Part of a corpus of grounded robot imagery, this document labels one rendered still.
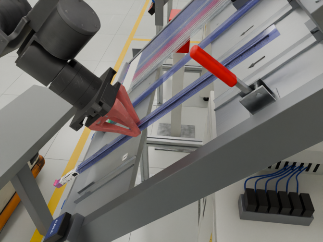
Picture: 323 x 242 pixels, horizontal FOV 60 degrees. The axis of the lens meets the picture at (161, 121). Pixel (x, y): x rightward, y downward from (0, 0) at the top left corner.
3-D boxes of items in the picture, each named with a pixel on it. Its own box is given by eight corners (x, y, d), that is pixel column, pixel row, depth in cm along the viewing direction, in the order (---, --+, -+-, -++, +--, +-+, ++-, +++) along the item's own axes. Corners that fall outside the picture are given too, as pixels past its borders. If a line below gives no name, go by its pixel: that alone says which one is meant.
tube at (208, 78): (58, 188, 59) (54, 186, 59) (61, 183, 60) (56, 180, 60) (280, 34, 33) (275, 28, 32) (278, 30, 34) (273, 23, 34)
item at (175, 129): (154, 149, 170) (151, 22, 120) (158, 124, 189) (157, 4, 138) (193, 152, 168) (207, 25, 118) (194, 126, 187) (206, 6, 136)
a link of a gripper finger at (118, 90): (155, 109, 47) (111, 74, 43) (149, 139, 42) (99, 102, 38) (129, 128, 51) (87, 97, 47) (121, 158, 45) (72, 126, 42)
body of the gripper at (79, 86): (120, 72, 45) (82, 41, 42) (104, 112, 38) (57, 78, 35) (97, 94, 49) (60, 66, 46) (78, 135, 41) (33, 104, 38)
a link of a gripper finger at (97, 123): (155, 105, 48) (113, 70, 44) (150, 134, 43) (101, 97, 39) (130, 125, 51) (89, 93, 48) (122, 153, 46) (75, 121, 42)
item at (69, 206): (82, 247, 56) (51, 231, 53) (139, 76, 106) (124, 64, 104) (86, 245, 55) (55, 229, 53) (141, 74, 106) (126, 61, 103)
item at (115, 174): (75, 239, 54) (61, 232, 53) (135, 69, 105) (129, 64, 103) (137, 205, 44) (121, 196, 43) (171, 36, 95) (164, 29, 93)
